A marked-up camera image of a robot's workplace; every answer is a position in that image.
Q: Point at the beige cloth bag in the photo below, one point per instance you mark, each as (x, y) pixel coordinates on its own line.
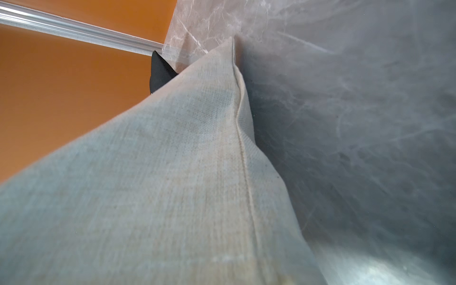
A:
(173, 191)

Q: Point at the black drawstring dryer bag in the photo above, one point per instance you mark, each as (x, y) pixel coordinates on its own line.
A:
(161, 72)

